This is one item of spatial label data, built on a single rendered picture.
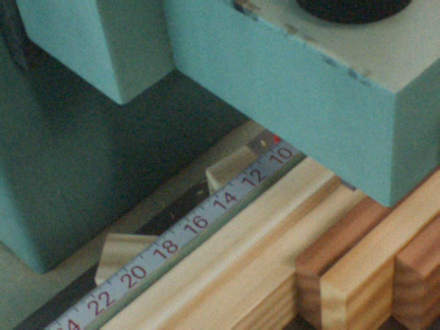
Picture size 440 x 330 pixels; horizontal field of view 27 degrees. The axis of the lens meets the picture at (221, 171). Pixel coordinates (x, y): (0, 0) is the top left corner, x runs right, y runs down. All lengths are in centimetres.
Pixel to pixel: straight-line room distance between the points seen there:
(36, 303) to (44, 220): 6
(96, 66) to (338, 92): 13
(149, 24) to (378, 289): 16
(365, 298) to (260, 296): 5
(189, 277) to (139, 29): 12
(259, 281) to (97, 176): 20
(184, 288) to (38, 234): 19
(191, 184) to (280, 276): 24
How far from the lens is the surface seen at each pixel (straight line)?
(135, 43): 43
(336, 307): 44
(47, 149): 58
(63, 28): 45
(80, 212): 63
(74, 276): 64
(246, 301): 44
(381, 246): 44
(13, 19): 49
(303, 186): 47
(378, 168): 38
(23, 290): 65
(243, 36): 40
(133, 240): 60
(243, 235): 45
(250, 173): 47
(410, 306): 46
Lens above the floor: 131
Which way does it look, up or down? 49 degrees down
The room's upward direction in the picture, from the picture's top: 9 degrees counter-clockwise
